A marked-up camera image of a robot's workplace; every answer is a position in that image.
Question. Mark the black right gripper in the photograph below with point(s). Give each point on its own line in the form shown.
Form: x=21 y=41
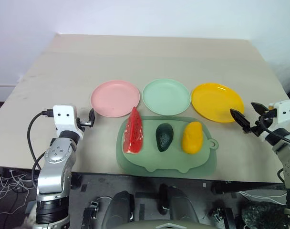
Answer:
x=260 y=125

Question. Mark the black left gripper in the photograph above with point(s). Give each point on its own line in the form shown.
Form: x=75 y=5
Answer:
x=84 y=124

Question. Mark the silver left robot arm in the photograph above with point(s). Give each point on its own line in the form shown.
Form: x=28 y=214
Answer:
x=55 y=167

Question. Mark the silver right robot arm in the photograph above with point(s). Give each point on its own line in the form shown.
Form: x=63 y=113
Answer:
x=288 y=157

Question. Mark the pink round plate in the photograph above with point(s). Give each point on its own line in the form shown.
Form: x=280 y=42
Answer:
x=111 y=97

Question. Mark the yellow round plate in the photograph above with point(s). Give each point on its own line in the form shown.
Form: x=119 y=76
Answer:
x=214 y=101

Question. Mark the light green round plate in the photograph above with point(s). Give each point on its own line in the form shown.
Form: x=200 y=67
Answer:
x=166 y=95

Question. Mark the red watermelon slice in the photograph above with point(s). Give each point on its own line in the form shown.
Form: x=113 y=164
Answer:
x=135 y=133

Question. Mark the yellow mango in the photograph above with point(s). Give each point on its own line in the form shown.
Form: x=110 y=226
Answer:
x=192 y=138

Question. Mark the dark green avocado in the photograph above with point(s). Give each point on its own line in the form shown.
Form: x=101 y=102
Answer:
x=164 y=137

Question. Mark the green pig-shaped silicone mat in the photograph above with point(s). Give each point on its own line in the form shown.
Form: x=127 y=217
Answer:
x=168 y=159

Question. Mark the dark rounded shape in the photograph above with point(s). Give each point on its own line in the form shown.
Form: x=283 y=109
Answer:
x=118 y=210
x=180 y=205

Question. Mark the dark fuzzy object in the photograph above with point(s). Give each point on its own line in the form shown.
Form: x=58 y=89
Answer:
x=262 y=214

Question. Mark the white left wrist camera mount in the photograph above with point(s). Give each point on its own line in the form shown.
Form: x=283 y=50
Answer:
x=64 y=117

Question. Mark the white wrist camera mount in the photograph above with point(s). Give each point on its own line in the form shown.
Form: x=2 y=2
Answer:
x=64 y=117
x=284 y=111

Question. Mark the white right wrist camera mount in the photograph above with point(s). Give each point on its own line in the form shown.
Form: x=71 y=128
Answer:
x=284 y=111

